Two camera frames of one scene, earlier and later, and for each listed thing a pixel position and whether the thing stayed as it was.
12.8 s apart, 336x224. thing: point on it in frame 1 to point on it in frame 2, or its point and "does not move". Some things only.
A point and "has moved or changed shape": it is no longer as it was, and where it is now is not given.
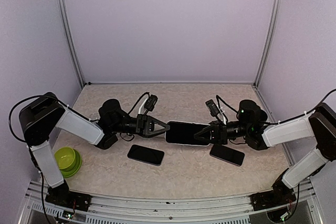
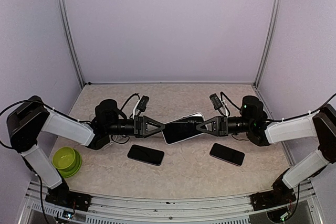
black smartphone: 184,132 has moved or changed shape
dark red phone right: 228,155 does not move
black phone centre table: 146,155 does not move
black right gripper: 218,134 to 220,126
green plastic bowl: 69,160 does not move
